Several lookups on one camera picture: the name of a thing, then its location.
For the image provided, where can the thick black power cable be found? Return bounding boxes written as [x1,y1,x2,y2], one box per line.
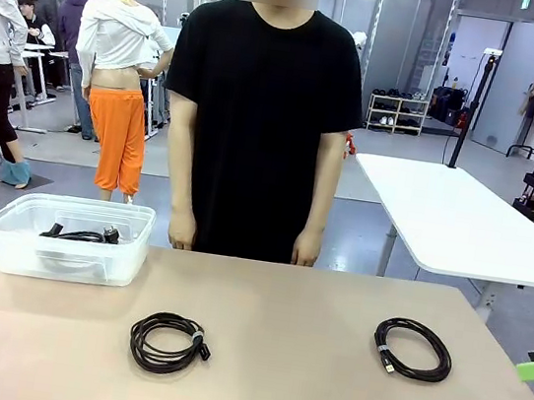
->
[38,219,107,246]

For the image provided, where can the orange trousers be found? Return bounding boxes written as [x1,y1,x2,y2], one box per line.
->
[76,82,155,197]

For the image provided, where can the white long-sleeve shirt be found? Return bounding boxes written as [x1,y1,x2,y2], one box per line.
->
[70,0,184,100]

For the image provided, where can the white background desk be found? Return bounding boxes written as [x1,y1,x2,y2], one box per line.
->
[8,43,65,136]

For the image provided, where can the white table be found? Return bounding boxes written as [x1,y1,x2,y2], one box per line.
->
[336,150,534,318]

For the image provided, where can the person in black t-shirt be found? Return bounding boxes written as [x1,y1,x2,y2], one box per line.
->
[141,0,379,273]

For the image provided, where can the person in purple hoodie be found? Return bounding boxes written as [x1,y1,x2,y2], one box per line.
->
[39,0,115,142]

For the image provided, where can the translucent white plastic bin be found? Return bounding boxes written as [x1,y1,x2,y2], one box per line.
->
[0,185,158,293]

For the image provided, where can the person's left hand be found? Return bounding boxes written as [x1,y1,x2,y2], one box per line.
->
[290,228,326,269]

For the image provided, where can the white shoe rack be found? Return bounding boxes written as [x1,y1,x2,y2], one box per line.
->
[365,91,432,139]

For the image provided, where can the orange floor object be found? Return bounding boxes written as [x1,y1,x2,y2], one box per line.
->
[341,132,360,162]

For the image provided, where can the seated person black white jacket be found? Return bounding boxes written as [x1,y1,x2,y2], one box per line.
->
[13,0,62,50]

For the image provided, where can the black camera pole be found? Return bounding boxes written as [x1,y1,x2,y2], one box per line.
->
[446,43,504,174]

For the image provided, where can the teal shoe cover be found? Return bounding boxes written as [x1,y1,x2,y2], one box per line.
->
[0,156,34,190]

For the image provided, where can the black bags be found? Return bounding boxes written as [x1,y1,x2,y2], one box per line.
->
[429,84,474,129]

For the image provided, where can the black cable with tie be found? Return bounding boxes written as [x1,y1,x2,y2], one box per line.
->
[125,307,218,381]

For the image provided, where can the grey partition panel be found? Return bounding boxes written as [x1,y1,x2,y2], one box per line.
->
[469,16,534,160]

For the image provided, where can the person's right forearm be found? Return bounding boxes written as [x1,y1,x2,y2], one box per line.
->
[162,146,209,225]

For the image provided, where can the person's left forearm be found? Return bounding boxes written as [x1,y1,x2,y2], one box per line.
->
[299,166,343,240]

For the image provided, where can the person's right hand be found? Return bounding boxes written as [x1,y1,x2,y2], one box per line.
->
[165,215,198,252]

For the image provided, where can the black USB cable coil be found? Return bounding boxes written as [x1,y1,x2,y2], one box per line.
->
[368,314,458,386]

